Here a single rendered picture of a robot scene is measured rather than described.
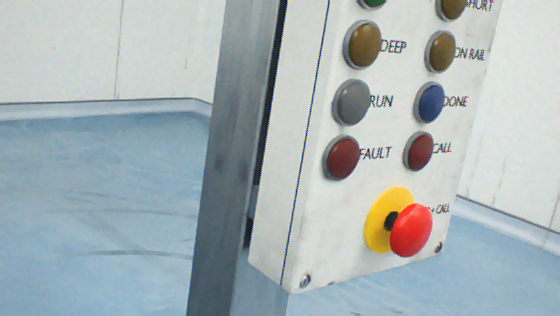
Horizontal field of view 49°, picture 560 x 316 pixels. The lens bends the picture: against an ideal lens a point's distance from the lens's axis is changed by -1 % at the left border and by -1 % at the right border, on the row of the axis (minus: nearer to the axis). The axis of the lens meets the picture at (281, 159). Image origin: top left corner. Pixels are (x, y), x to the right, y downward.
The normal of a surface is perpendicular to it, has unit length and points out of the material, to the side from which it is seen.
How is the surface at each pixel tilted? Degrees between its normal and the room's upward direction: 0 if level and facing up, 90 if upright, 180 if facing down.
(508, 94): 90
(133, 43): 90
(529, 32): 90
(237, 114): 90
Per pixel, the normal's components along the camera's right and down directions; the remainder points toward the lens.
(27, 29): 0.72, 0.29
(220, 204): -0.76, 0.06
